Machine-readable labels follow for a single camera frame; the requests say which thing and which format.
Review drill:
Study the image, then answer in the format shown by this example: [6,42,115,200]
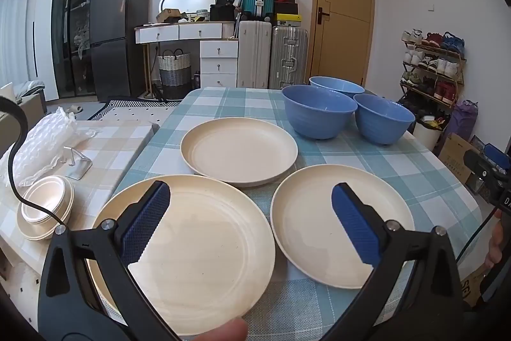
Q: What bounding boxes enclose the woven laundry basket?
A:
[156,49,193,100]

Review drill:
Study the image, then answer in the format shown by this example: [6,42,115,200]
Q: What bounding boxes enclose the dark grey refrigerator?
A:
[88,0,151,102]

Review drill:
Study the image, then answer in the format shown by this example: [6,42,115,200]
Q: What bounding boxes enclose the yellow and black shoe box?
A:
[275,13,303,27]

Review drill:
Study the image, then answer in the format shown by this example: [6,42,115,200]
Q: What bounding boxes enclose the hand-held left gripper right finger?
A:
[319,182,466,341]

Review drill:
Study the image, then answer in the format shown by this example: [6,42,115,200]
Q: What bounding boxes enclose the metal stand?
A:
[56,145,93,180]

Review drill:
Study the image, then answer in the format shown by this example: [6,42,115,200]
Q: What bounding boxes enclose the bubble wrap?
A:
[8,106,96,186]

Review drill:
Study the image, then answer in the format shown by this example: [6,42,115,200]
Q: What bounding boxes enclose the teal checked tablecloth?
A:
[86,86,480,341]

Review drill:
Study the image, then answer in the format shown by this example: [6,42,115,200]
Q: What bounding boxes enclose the white curtain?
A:
[0,0,36,86]

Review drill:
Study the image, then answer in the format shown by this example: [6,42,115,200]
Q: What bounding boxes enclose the oval mirror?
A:
[160,0,218,20]

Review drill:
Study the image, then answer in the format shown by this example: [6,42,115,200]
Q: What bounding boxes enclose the beige checked cloth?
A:
[0,119,156,286]

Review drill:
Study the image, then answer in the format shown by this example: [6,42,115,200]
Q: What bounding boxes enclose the small open cardboard box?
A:
[156,9,186,23]

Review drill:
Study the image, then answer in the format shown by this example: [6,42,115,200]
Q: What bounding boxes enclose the black and white rug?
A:
[88,95,192,123]

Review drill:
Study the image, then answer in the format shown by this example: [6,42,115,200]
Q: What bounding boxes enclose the black bag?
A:
[210,0,240,22]

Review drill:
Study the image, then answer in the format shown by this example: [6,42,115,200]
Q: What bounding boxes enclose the person's right hand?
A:
[484,221,506,270]

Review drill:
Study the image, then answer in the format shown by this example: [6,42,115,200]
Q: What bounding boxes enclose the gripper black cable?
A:
[0,97,72,235]
[455,206,500,262]

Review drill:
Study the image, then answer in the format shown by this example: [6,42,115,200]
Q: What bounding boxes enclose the cream plate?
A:
[271,164,416,290]
[86,174,277,337]
[180,118,299,189]

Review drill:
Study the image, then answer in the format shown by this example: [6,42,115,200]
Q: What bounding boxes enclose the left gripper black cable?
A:
[0,97,72,235]

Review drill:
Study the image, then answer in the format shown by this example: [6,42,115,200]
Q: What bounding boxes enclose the white bin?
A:
[413,115,444,150]

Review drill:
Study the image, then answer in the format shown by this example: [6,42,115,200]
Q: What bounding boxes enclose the silver suitcase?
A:
[269,25,310,90]

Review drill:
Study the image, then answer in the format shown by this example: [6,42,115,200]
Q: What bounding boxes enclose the brown cardboard box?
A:
[438,132,480,186]

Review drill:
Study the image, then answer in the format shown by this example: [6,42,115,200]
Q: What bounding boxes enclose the purple bag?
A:
[453,99,478,136]

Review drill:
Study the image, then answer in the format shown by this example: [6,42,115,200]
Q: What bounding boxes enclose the metal shoe rack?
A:
[399,29,468,111]

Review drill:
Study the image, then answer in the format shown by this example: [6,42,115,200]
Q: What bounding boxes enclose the beige sofa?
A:
[0,79,48,134]

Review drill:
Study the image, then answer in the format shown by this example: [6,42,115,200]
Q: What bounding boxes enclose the white suitcase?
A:
[237,20,272,89]

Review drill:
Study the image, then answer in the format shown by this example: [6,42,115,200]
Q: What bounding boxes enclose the white drawer unit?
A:
[200,39,239,89]

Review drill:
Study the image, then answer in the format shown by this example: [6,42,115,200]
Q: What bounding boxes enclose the wooden door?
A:
[309,0,376,88]

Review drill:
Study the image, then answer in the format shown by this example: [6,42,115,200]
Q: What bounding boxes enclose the glass door cabinet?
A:
[52,0,106,100]

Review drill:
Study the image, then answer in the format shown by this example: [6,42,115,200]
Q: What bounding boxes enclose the white vanity desk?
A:
[134,20,237,102]

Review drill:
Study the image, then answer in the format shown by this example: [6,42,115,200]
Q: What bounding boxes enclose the blue bowl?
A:
[281,84,359,140]
[353,93,416,146]
[309,76,366,99]

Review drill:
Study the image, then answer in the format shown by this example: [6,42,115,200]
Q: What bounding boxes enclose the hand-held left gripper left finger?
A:
[38,180,182,341]

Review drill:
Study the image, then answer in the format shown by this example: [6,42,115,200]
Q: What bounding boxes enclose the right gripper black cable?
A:
[455,206,500,262]

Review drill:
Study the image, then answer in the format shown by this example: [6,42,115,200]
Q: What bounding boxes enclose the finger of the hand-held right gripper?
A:
[483,143,511,176]
[463,149,500,190]

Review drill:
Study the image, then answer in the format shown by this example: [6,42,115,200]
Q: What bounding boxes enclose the person's left hand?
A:
[187,317,249,341]

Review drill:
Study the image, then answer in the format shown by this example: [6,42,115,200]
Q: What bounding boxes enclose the stack of small cream dishes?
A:
[17,175,76,242]

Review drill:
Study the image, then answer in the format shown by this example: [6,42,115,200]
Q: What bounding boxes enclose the printed cardboard box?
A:
[459,269,485,310]

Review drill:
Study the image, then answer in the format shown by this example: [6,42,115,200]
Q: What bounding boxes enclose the rows of shelved shoes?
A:
[401,28,466,104]

